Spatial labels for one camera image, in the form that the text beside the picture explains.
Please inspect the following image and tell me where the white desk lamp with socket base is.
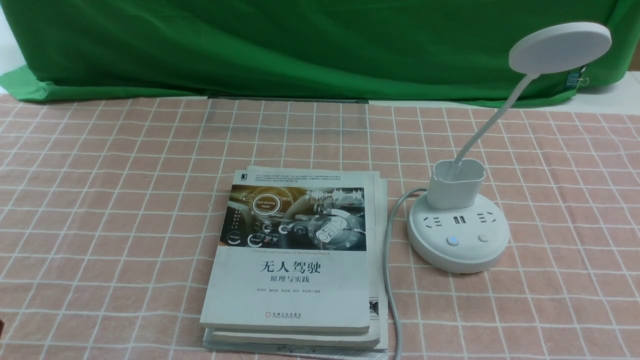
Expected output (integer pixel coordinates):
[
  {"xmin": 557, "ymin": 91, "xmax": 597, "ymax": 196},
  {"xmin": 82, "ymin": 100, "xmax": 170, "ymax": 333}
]
[{"xmin": 406, "ymin": 22, "xmax": 613, "ymax": 274}]

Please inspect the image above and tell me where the top self-driving textbook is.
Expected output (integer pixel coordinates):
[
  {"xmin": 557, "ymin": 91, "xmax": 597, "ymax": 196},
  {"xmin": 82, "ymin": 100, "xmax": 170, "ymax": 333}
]
[{"xmin": 199, "ymin": 169, "xmax": 377, "ymax": 334}]

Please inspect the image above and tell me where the green backdrop cloth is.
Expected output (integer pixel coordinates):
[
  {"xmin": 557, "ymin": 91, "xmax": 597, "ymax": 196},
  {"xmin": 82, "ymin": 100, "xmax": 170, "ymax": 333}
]
[{"xmin": 1, "ymin": 0, "xmax": 639, "ymax": 108}]

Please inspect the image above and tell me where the bottom book with circuit cover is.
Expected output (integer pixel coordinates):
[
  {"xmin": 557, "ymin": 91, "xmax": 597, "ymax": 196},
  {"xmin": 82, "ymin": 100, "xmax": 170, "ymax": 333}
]
[{"xmin": 202, "ymin": 165, "xmax": 389, "ymax": 360}]

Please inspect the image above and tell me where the pink checkered tablecloth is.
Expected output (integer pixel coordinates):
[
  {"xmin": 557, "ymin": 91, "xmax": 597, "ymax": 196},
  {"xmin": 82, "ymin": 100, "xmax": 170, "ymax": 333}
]
[{"xmin": 0, "ymin": 95, "xmax": 640, "ymax": 360}]

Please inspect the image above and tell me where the black binder clip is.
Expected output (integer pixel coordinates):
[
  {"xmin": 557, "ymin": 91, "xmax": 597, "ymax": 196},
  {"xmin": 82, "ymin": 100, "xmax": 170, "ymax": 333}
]
[{"xmin": 564, "ymin": 66, "xmax": 590, "ymax": 91}]

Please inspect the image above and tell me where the white lamp power cable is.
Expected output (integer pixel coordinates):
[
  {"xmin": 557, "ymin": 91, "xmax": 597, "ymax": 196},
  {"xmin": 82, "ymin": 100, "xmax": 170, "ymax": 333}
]
[{"xmin": 382, "ymin": 187, "xmax": 429, "ymax": 360}]

